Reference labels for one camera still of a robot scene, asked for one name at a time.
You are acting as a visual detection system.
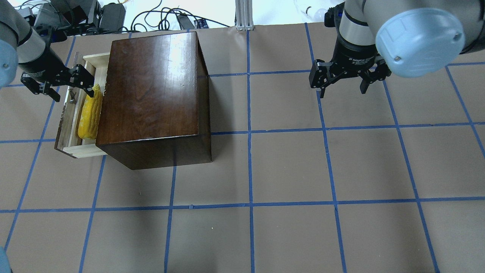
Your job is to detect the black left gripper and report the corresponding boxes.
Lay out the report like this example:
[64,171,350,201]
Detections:
[20,57,95,102]

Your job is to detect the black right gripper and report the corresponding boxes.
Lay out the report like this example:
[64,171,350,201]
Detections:
[309,38,391,99]

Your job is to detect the yellow plastic corn cob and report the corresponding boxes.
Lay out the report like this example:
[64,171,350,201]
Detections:
[78,83,103,140]

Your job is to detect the wooden drawer with brown front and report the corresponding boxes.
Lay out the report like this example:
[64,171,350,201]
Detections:
[54,52,110,158]

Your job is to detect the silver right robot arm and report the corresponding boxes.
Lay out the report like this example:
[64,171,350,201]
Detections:
[309,0,484,98]

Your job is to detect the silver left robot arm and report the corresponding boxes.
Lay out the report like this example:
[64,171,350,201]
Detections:
[0,0,95,102]

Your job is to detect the black power adapter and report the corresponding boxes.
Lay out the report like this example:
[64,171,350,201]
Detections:
[99,3,126,32]

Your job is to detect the dark brown wooden cabinet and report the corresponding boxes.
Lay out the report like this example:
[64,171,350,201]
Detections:
[95,32,212,170]

